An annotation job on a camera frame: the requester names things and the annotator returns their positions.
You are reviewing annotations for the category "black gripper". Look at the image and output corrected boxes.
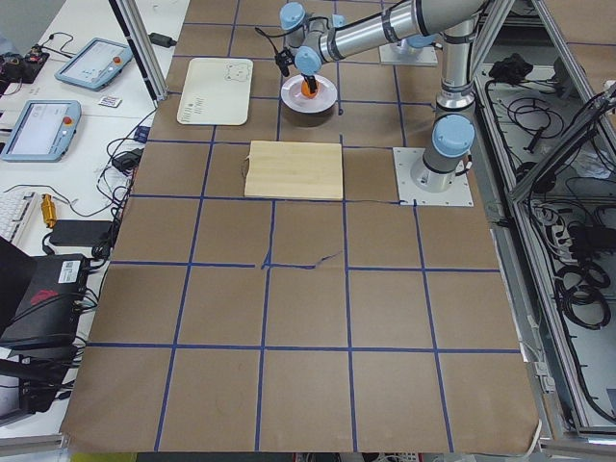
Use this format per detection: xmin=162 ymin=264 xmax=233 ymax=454
xmin=274 ymin=47 xmax=319 ymax=94

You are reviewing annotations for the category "orange fruit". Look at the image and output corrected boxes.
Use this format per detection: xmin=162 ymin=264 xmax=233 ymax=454
xmin=300 ymin=80 xmax=319 ymax=99

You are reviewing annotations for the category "white round plate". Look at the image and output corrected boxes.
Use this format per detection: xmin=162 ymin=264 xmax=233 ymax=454
xmin=280 ymin=74 xmax=338 ymax=114

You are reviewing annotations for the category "cream bear tray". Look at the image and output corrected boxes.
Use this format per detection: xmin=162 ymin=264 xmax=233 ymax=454
xmin=177 ymin=58 xmax=253 ymax=126

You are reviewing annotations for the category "bamboo cutting board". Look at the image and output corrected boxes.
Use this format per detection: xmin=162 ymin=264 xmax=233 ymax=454
xmin=244 ymin=141 xmax=344 ymax=200

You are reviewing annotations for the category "black power adapter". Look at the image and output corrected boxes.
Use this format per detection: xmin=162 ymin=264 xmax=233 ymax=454
xmin=148 ymin=32 xmax=177 ymax=48

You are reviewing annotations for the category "small printed card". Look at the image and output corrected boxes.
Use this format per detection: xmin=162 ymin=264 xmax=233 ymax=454
xmin=98 ymin=95 xmax=122 ymax=108

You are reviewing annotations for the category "upper teach pendant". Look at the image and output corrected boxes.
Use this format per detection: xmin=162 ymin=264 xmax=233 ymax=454
xmin=55 ymin=38 xmax=133 ymax=90

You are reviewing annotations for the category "teach pendant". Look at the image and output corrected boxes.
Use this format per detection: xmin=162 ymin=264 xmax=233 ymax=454
xmin=1 ymin=100 xmax=82 ymax=163
xmin=55 ymin=38 xmax=133 ymax=90

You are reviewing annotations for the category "lower teach pendant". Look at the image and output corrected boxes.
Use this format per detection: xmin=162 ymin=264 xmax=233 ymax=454
xmin=1 ymin=100 xmax=82 ymax=163

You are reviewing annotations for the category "black flat power brick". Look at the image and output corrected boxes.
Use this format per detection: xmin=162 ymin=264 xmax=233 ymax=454
xmin=49 ymin=219 xmax=112 ymax=246

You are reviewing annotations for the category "yellow metal tool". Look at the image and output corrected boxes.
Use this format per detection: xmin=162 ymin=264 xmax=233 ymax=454
xmin=40 ymin=193 xmax=57 ymax=229

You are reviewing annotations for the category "white keyboard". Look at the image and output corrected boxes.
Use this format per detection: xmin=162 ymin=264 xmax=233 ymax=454
xmin=0 ymin=191 xmax=40 ymax=246

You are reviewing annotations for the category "black laptop computer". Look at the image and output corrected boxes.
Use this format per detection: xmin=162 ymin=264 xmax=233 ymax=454
xmin=1 ymin=240 xmax=90 ymax=350

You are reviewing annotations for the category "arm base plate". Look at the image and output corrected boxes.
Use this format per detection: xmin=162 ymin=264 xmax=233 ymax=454
xmin=379 ymin=43 xmax=438 ymax=67
xmin=393 ymin=147 xmax=474 ymax=207

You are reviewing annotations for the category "aluminium frame post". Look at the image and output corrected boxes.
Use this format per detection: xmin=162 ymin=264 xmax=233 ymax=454
xmin=109 ymin=0 xmax=168 ymax=102

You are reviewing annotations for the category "coiled black cable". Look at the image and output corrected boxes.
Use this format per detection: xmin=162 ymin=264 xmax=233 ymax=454
xmin=552 ymin=264 xmax=613 ymax=331

